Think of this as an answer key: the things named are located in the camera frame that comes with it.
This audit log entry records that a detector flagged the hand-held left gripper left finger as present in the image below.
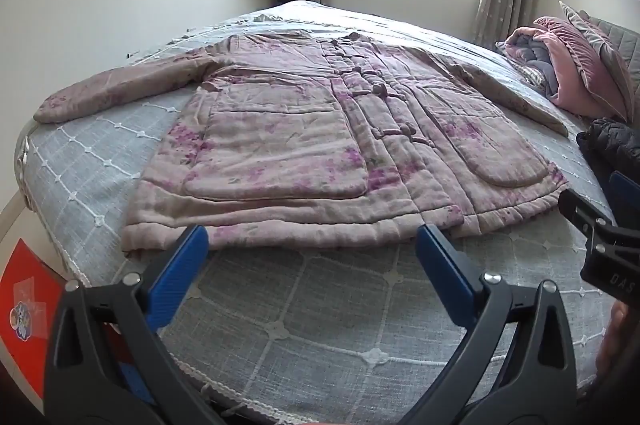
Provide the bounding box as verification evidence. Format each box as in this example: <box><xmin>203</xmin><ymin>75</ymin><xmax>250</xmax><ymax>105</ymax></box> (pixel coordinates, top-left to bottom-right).
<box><xmin>44</xmin><ymin>225</ymin><xmax>226</xmax><ymax>425</ymax></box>

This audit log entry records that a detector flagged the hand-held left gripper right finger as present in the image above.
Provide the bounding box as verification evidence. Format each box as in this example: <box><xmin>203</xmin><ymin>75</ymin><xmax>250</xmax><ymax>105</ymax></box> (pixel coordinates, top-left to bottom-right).
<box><xmin>397</xmin><ymin>223</ymin><xmax>581</xmax><ymax>425</ymax></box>

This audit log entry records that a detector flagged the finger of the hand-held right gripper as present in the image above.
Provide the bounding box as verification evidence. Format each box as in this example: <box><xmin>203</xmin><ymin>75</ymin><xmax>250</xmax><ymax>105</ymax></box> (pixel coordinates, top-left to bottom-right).
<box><xmin>558</xmin><ymin>189</ymin><xmax>621</xmax><ymax>246</ymax></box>
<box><xmin>609</xmin><ymin>171</ymin><xmax>640</xmax><ymax>208</ymax></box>

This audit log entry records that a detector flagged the floral padded jacket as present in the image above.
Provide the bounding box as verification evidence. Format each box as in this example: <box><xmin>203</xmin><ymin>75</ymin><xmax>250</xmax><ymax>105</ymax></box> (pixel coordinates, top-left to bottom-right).
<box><xmin>34</xmin><ymin>32</ymin><xmax>571</xmax><ymax>256</ymax></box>

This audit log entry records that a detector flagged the person's right hand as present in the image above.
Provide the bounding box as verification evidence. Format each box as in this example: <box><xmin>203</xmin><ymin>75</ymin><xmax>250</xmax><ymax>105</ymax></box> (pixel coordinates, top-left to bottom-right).
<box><xmin>597</xmin><ymin>302</ymin><xmax>640</xmax><ymax>386</ymax></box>

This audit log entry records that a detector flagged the black puffer jacket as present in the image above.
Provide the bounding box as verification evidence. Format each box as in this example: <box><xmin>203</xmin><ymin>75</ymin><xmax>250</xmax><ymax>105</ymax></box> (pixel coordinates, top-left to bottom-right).
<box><xmin>576</xmin><ymin>117</ymin><xmax>640</xmax><ymax>196</ymax></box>

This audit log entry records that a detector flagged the bed with grey checked bedspread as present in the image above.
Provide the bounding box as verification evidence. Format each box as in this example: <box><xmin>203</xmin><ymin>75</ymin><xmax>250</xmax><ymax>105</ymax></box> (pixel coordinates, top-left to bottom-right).
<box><xmin>15</xmin><ymin>0</ymin><xmax>640</xmax><ymax>425</ymax></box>

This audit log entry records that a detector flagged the pink velvet pillow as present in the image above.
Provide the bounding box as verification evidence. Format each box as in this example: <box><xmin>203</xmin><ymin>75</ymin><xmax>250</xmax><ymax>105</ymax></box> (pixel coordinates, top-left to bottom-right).
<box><xmin>532</xmin><ymin>16</ymin><xmax>628</xmax><ymax>123</ymax></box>

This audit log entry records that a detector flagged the grey pillow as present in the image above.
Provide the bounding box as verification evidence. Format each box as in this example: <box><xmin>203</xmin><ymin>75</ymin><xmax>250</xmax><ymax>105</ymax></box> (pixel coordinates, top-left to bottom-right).
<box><xmin>559</xmin><ymin>1</ymin><xmax>638</xmax><ymax>120</ymax></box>

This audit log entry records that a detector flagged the red flat box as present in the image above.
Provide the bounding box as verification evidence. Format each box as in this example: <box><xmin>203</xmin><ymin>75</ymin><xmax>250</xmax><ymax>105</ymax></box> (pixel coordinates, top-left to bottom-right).
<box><xmin>0</xmin><ymin>239</ymin><xmax>71</xmax><ymax>401</ymax></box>

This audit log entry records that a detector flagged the grey padded headboard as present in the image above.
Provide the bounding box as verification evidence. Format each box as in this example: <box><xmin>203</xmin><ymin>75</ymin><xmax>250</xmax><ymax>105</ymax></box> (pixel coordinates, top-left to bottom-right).
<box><xmin>587</xmin><ymin>12</ymin><xmax>640</xmax><ymax>78</ymax></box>

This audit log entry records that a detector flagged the folded pink grey blanket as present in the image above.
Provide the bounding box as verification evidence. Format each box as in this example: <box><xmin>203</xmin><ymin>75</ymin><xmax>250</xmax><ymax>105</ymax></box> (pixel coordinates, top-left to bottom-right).
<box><xmin>495</xmin><ymin>26</ymin><xmax>563</xmax><ymax>98</ymax></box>

